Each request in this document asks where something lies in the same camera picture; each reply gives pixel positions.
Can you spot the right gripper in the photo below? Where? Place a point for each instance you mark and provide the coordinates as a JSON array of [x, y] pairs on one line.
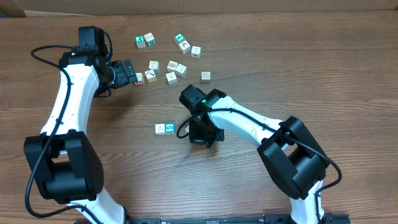
[[198, 137]]

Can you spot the wooden block bulb drawing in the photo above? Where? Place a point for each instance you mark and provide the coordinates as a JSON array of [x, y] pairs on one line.
[[171, 78]]

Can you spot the wooden letter A block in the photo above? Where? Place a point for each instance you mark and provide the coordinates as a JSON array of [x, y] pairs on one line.
[[160, 129]]

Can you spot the wooden block brown drawing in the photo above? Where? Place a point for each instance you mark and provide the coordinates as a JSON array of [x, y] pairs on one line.
[[172, 66]]

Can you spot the wooden block red drawing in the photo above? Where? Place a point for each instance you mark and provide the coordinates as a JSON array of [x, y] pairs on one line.
[[184, 47]]

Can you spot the blue number five block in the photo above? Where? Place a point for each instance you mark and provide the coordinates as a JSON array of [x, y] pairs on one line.
[[169, 128]]

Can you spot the cardboard sheet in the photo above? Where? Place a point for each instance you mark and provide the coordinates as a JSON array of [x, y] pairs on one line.
[[22, 8]]

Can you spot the wooden block rightmost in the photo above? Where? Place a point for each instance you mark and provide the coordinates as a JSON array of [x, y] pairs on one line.
[[205, 77]]

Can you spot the green number four block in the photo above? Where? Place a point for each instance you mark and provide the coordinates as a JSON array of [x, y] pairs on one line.
[[179, 38]]

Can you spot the wooden block green side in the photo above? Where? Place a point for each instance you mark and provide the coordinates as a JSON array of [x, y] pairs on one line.
[[149, 39]]

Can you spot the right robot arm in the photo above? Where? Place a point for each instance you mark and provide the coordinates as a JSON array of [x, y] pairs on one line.
[[294, 160]]

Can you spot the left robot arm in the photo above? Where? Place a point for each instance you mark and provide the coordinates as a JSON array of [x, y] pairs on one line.
[[66, 172]]

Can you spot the wooden block teal side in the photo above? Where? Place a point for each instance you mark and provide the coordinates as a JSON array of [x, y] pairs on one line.
[[154, 65]]

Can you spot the wooden block red front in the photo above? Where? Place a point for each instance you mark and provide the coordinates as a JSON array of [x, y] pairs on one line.
[[140, 79]]

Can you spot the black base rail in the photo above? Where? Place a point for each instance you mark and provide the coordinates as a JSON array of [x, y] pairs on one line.
[[329, 218]]

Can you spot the wooden block red side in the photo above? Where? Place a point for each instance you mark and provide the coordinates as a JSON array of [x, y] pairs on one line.
[[196, 52]]

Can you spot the plain wooden block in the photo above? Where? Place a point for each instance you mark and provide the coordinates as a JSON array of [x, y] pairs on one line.
[[181, 70]]

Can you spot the wooden block yellow side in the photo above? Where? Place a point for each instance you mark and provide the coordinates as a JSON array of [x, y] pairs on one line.
[[150, 75]]

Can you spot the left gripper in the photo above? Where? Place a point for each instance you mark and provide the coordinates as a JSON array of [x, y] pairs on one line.
[[122, 76]]

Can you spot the green top wooden block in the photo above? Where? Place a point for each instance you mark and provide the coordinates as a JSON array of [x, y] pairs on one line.
[[140, 41]]

